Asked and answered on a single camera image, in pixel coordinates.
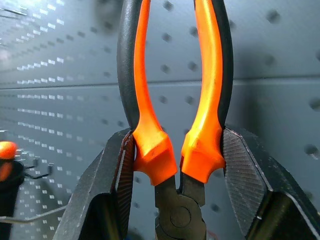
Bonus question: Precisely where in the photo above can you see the black pegboard hook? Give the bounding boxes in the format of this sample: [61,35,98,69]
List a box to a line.
[23,158,55,180]

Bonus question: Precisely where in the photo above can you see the silver wire pegboard hook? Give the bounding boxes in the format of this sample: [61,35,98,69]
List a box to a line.
[0,203,70,225]
[0,6,28,17]

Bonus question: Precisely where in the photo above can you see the orange and black tool handle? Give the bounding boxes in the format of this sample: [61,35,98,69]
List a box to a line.
[0,140,26,240]

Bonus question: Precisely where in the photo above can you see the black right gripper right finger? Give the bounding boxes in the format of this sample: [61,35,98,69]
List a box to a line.
[221,126,320,240]

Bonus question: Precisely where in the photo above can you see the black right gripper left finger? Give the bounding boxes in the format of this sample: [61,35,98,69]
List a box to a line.
[52,128,137,240]

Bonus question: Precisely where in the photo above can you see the orange and black pliers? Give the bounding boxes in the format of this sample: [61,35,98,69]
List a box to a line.
[116,0,234,240]

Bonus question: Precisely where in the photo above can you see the grey metal pegboard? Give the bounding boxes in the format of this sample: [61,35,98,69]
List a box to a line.
[0,0,320,240]

